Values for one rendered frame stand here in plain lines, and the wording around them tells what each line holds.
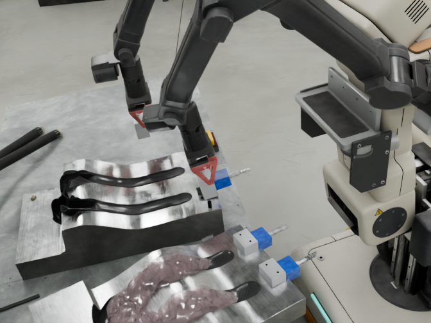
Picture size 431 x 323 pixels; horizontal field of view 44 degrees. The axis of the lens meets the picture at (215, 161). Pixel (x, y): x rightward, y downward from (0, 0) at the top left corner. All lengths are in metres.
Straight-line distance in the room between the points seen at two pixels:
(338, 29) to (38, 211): 0.91
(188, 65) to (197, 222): 0.45
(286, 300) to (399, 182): 0.46
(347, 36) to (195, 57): 0.26
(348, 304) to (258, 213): 0.85
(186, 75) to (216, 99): 2.41
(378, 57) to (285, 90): 2.49
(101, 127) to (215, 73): 1.98
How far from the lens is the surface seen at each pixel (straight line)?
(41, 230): 1.41
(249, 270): 1.20
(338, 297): 1.88
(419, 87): 1.05
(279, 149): 2.94
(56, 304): 1.16
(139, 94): 1.46
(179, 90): 1.08
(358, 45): 0.94
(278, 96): 3.40
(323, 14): 0.88
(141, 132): 1.53
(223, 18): 0.81
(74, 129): 1.86
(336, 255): 2.00
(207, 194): 1.31
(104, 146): 1.74
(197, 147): 1.24
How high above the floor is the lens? 1.76
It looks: 38 degrees down
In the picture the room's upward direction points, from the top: 7 degrees counter-clockwise
